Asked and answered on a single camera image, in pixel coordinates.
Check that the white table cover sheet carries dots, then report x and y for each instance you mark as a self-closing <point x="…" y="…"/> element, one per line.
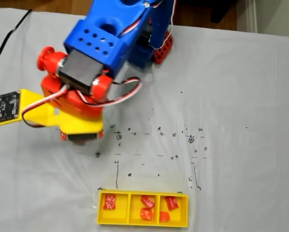
<point x="207" y="108"/>

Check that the camera board on yellow mount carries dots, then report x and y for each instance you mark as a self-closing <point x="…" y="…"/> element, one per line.
<point x="6" y="106"/>

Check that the yellow three-compartment box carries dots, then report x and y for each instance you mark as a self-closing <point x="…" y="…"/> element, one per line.
<point x="134" y="223"/>

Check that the red candy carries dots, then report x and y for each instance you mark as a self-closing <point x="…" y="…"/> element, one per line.
<point x="171" y="203"/>
<point x="147" y="201"/>

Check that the red perforated base plate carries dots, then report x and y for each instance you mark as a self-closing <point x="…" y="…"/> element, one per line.
<point x="162" y="53"/>

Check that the orange candy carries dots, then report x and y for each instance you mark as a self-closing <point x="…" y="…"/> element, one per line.
<point x="110" y="202"/>
<point x="163" y="216"/>
<point x="146" y="214"/>

